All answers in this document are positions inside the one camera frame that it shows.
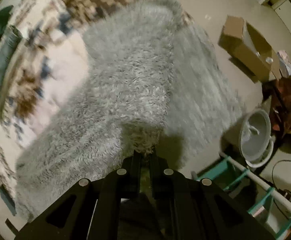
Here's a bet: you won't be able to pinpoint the cream floral checkered blanket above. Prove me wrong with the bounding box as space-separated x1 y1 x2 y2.
0 0 195 217

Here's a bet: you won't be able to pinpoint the white round fan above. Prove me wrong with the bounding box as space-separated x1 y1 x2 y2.
238 108 274 168

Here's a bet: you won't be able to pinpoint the dark red brown cloth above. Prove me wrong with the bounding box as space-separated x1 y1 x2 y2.
262 76 291 136

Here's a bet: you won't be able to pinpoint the teal and white rack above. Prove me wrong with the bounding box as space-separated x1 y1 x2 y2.
191 152 291 239

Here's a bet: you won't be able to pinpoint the grey fluffy pants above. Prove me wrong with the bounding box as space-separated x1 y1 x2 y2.
15 0 245 222

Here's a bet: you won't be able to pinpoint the black power cable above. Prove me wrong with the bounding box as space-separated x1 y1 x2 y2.
271 159 291 218

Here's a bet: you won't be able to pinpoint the brown cardboard box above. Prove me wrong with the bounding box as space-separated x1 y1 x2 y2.
219 15 282 82

